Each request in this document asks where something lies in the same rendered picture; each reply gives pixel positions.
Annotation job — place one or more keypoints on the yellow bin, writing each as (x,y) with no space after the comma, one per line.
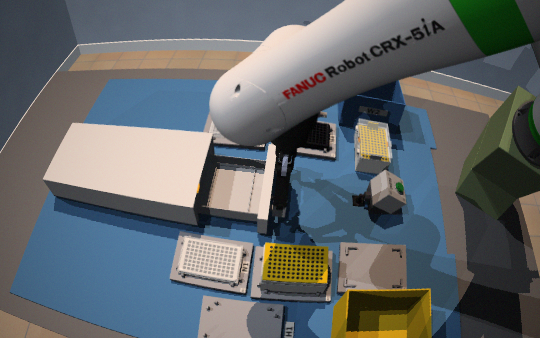
(399,313)

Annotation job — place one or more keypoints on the blue bench mat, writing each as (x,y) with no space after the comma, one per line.
(112,268)

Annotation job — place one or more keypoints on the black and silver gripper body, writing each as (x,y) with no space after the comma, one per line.
(288,144)

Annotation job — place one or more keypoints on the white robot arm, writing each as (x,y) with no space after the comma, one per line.
(363,44)

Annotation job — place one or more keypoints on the blue open-top bin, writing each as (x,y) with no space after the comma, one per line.
(369,108)

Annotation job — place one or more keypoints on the beige rectangular plate nest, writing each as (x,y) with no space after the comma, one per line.
(331,154)

